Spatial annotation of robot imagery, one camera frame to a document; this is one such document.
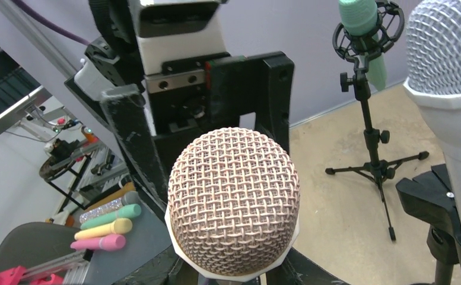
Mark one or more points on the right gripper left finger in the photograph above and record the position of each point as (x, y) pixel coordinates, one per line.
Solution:
(162, 269)

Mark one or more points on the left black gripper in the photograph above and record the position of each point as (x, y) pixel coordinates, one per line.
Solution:
(193, 87)

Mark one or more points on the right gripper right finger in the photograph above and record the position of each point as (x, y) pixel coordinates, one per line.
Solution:
(297, 269)

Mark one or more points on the pink microphone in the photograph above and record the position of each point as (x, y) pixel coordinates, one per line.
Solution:
(111, 242)
(233, 202)

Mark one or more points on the round base clip stand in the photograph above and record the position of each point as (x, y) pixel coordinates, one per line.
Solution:
(429, 197)

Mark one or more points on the white microphone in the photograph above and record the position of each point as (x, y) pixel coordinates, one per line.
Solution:
(433, 55)

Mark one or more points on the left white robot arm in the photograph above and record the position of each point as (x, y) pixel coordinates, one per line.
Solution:
(115, 56)

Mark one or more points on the pink microphone on table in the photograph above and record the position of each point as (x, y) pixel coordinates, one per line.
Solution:
(111, 242)

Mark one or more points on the yellow microphone on table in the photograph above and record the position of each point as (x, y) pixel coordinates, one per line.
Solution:
(119, 226)

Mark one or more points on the green microphone on table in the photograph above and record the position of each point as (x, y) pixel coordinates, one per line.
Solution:
(126, 212)

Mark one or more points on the glitter microphone on table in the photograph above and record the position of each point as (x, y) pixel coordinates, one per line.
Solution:
(129, 198)

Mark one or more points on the black tripod mic stand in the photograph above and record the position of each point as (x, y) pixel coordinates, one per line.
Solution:
(366, 31)

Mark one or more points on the grey side table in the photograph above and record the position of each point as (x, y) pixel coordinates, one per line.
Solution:
(148, 237)

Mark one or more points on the black chair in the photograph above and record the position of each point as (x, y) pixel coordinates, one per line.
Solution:
(34, 243)

